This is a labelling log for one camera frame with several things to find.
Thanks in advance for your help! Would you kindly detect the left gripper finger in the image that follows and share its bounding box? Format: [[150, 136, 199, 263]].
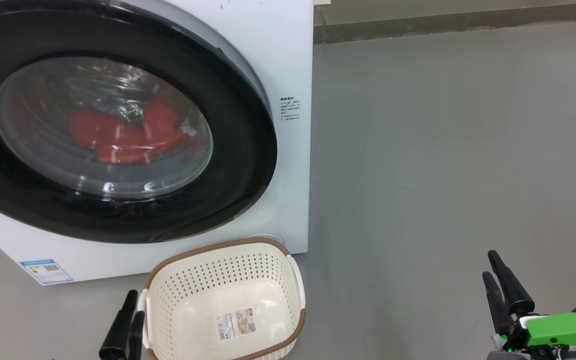
[[99, 290, 139, 360], [128, 311, 146, 360]]

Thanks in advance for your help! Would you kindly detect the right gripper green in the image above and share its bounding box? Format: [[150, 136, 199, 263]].
[[482, 250, 576, 360]]

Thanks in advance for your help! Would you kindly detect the red and white garment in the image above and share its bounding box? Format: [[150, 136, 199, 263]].
[[140, 95, 194, 151], [70, 105, 149, 166]]

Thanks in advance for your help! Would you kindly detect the black round glass washer door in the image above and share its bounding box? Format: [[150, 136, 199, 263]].
[[0, 0, 279, 244]]

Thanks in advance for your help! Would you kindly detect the cream perforated basket brown rim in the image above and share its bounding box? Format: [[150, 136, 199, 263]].
[[138, 237, 307, 360]]

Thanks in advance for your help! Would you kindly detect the printed product label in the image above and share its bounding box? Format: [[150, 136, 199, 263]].
[[216, 307, 258, 342]]

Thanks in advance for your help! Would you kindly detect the white front-load washing machine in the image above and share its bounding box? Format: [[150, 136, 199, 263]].
[[0, 0, 315, 287]]

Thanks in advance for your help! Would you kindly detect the blue energy label sticker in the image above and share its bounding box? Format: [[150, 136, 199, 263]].
[[19, 258, 75, 286]]

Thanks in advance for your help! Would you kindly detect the round white drain cover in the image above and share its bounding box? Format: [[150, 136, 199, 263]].
[[243, 234, 285, 246]]

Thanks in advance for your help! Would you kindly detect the grey wall skirting board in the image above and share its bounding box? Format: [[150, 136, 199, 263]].
[[313, 0, 576, 45]]

